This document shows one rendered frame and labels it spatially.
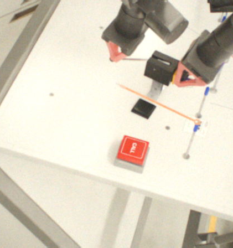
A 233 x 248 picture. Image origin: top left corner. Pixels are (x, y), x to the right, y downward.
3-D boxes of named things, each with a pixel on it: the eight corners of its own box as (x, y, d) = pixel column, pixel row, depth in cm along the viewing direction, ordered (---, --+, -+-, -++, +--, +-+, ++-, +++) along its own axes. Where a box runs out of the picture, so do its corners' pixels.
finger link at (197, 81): (197, 81, 114) (226, 58, 107) (185, 103, 110) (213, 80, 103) (172, 59, 113) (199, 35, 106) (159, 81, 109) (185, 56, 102)
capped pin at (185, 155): (181, 152, 108) (194, 116, 100) (189, 153, 108) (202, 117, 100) (181, 159, 107) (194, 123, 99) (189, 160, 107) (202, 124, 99)
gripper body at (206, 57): (224, 55, 109) (248, 35, 103) (206, 87, 103) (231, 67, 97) (200, 33, 108) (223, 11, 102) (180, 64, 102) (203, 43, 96)
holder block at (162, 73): (151, 63, 116) (155, 49, 113) (176, 74, 114) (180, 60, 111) (143, 75, 113) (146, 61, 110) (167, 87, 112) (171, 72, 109)
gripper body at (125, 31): (150, 27, 113) (162, 1, 107) (127, 57, 107) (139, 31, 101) (123, 11, 113) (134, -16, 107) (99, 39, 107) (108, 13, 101)
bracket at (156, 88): (155, 83, 119) (159, 66, 115) (165, 87, 119) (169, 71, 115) (145, 96, 116) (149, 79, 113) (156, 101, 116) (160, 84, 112)
